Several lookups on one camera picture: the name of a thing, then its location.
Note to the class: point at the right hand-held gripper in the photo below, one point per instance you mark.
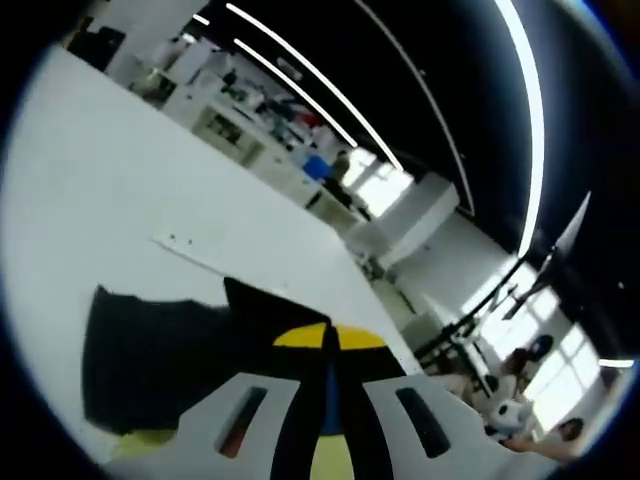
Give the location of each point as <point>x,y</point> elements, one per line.
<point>507,407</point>

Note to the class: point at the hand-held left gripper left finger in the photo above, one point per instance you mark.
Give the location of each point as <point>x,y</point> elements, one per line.
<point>200,440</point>

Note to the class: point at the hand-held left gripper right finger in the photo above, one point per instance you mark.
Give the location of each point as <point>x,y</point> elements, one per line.
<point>465,450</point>

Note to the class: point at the yellow-green and dark garment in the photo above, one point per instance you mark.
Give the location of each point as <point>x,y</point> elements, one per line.
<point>160,360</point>

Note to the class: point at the black metal stand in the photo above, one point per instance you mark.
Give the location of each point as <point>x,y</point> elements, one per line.
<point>480,310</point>

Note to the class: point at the long bright ceiling light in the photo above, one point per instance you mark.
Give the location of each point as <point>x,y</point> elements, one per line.
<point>532,125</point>

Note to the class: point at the blue storage bin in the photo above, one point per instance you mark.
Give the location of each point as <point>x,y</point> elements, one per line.
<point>316,167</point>

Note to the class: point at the white workbench row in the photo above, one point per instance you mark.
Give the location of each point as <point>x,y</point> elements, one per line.
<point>235,130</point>

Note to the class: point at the thin ceiling light strip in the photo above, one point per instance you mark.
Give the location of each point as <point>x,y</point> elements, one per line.
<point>320,85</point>
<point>300,95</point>

